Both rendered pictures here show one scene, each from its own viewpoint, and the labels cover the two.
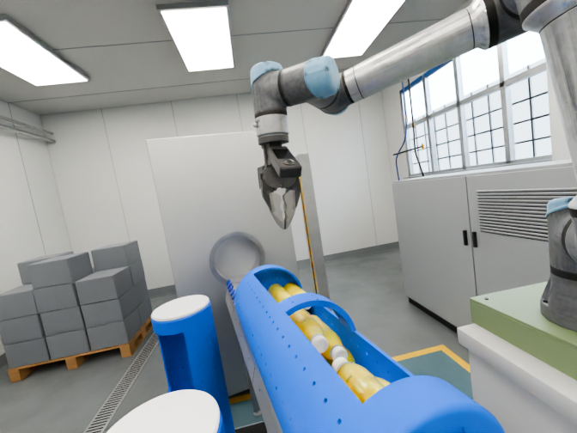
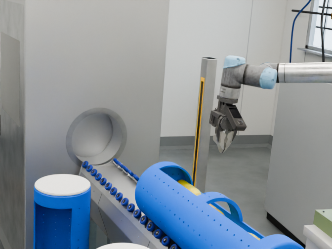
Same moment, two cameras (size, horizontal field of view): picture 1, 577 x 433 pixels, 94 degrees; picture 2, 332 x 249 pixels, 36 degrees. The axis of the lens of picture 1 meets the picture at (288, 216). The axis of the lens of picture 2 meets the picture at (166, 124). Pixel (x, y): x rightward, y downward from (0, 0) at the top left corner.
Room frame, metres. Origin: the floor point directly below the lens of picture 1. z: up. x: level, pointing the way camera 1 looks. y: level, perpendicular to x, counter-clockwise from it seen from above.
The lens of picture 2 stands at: (-1.17, 0.58, 2.03)
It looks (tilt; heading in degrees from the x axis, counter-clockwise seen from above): 15 degrees down; 349
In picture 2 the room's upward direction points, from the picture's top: 4 degrees clockwise
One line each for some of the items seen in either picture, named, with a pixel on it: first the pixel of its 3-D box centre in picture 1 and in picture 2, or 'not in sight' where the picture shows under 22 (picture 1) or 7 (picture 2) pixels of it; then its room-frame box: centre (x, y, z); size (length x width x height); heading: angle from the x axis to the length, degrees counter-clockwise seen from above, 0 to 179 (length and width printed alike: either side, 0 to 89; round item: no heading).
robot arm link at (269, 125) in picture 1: (270, 128); (228, 92); (0.64, 0.01, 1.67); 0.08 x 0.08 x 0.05
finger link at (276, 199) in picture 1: (274, 210); (217, 140); (0.64, 0.03, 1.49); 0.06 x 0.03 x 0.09; 17
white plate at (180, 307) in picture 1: (181, 307); (62, 184); (1.34, 0.61, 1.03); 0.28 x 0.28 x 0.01
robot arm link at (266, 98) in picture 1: (270, 92); (233, 71); (0.63, 0.00, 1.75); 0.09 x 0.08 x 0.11; 60
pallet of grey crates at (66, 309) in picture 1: (82, 301); not in sight; (3.18, 2.60, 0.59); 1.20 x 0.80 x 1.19; 98
